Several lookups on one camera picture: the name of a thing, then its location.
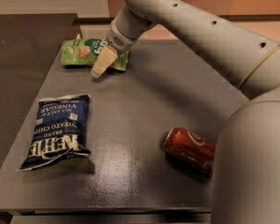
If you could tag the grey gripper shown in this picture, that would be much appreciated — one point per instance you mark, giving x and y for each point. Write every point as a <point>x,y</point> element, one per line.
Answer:
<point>120,40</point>

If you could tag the green rice chip bag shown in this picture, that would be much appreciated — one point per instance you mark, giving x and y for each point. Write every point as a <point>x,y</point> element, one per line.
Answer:
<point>86,51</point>

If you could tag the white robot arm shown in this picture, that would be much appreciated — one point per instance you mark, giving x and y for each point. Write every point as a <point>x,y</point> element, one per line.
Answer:
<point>246,177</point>

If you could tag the blue kettle chips bag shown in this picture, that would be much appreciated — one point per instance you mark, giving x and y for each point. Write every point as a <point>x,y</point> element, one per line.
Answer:
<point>60,131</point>

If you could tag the red coke can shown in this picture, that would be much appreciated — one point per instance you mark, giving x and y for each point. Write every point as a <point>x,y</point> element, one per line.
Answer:
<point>191,149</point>

